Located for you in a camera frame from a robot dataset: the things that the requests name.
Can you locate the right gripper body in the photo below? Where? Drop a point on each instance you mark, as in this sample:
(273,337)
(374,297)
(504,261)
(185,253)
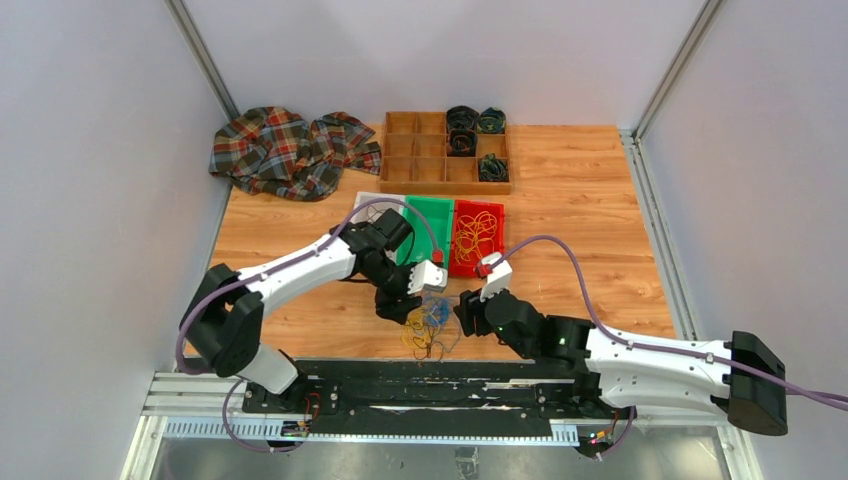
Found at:
(473,313)

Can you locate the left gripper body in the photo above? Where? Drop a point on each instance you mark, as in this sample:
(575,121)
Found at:
(389,295)

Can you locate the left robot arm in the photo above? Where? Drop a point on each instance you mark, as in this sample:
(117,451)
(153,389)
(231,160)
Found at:
(224,319)

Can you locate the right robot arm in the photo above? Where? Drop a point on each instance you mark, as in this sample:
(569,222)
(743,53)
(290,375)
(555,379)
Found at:
(739,378)

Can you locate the red plastic bin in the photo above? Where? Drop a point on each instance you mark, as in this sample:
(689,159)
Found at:
(477,231)

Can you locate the white plastic bin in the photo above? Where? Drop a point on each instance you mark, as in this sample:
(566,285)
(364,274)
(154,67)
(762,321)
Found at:
(374,210)

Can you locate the wooden compartment tray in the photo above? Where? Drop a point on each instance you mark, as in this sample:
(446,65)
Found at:
(415,160)

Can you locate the rolled green tie bottom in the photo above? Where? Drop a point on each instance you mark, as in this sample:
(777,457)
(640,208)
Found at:
(493,169)

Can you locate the rolled dark tie middle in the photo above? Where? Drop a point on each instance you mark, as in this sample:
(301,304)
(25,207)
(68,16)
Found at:
(462,143)

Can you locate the rolled green tie top-right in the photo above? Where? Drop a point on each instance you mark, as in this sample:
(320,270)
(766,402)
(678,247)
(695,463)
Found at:
(491,121)

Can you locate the rolled dark tie top-left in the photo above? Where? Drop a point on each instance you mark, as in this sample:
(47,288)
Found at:
(461,117)

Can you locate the plaid cloth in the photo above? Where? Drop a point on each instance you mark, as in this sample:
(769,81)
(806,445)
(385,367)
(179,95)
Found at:
(275,151)

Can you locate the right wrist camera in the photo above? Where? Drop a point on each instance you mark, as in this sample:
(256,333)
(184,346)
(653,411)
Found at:
(495,270)

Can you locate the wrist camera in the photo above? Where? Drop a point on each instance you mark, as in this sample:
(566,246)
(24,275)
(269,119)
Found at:
(495,270)
(428,275)

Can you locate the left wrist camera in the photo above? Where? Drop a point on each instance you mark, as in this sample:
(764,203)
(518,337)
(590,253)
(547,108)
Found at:
(428,275)

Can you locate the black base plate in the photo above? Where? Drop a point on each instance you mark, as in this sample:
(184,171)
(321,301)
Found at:
(438,399)

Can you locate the aluminium rail frame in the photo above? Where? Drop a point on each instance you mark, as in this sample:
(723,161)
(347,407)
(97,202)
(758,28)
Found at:
(180,435)

